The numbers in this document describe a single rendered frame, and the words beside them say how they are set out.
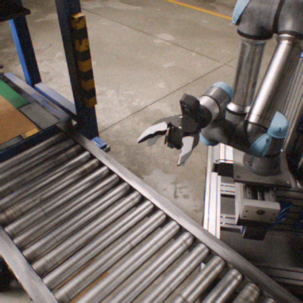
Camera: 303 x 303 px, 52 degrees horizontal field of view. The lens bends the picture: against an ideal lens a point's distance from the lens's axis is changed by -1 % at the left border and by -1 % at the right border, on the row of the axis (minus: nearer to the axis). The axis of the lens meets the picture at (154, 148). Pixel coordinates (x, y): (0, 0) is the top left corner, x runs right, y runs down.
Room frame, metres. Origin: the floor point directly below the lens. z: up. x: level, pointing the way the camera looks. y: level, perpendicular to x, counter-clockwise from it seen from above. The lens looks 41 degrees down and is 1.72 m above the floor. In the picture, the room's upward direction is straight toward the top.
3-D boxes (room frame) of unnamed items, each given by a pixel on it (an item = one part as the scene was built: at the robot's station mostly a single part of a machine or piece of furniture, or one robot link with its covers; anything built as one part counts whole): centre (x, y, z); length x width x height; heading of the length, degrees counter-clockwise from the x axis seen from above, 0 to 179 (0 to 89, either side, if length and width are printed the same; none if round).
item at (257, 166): (0.93, -0.44, 0.87); 0.15 x 0.15 x 0.10
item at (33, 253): (0.68, 0.26, 0.77); 0.47 x 0.05 x 0.05; 135
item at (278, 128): (0.93, -0.44, 0.98); 0.13 x 0.12 x 0.14; 55
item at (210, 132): (0.78, -0.19, 1.12); 0.11 x 0.08 x 0.11; 55
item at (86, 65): (1.36, 0.33, 1.05); 0.05 x 0.05 x 0.45; 45
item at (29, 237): (0.72, 0.31, 0.77); 0.47 x 0.05 x 0.05; 135
